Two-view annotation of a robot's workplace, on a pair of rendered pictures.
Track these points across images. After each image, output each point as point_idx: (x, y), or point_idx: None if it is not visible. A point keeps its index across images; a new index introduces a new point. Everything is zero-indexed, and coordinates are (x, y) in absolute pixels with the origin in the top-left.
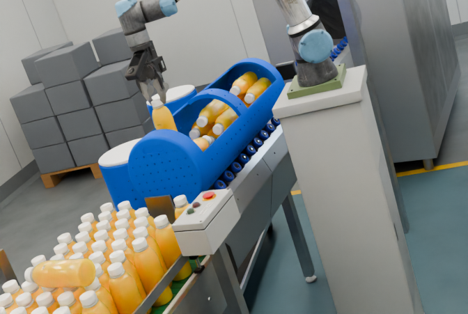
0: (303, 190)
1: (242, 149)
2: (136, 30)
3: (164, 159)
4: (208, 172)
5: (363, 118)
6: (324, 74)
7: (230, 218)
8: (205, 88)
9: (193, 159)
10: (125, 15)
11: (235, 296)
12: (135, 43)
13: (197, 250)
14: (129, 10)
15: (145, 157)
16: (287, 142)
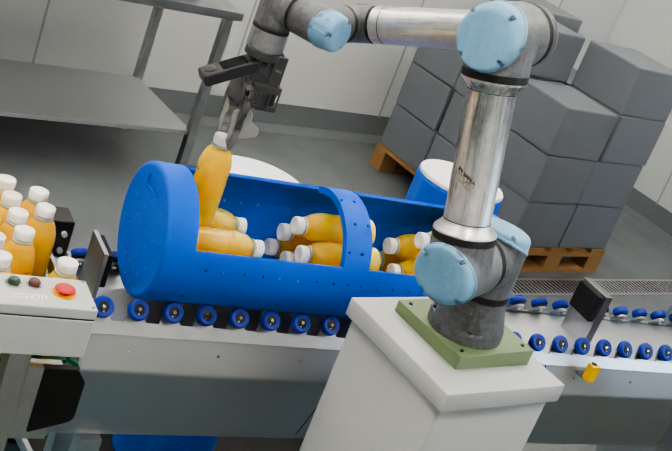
0: (306, 440)
1: (306, 310)
2: (263, 28)
3: (152, 210)
4: (180, 280)
5: (426, 436)
6: (457, 327)
7: (55, 342)
8: (379, 197)
9: (166, 243)
10: None
11: None
12: (250, 41)
13: None
14: None
15: (146, 187)
16: (337, 360)
